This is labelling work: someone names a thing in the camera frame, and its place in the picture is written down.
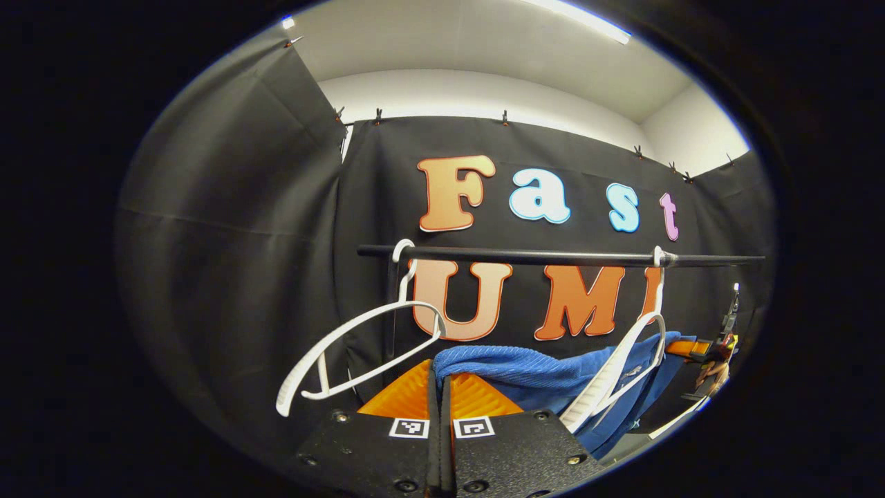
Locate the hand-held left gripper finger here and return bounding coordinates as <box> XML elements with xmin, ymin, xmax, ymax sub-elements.
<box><xmin>441</xmin><ymin>373</ymin><xmax>609</xmax><ymax>497</ymax></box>
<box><xmin>294</xmin><ymin>360</ymin><xmax>443</xmax><ymax>495</ymax></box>

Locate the blue corduroy shirt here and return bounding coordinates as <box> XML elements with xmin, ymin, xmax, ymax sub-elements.
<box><xmin>434</xmin><ymin>333</ymin><xmax>696</xmax><ymax>459</ymax></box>

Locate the white plastic clothes hanger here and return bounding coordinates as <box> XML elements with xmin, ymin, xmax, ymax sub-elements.
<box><xmin>276</xmin><ymin>239</ymin><xmax>447</xmax><ymax>418</ymax></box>
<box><xmin>559</xmin><ymin>246</ymin><xmax>675</xmax><ymax>434</ymax></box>

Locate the black clothes rack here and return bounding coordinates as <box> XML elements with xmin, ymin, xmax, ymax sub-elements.
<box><xmin>357</xmin><ymin>243</ymin><xmax>766</xmax><ymax>269</ymax></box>

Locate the black backdrop cloth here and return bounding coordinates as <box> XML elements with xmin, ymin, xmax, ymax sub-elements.
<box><xmin>114</xmin><ymin>41</ymin><xmax>775</xmax><ymax>471</ymax></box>

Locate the row of small cloth clips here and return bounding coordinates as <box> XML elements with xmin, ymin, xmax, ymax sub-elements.
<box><xmin>285</xmin><ymin>36</ymin><xmax>735</xmax><ymax>184</ymax></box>

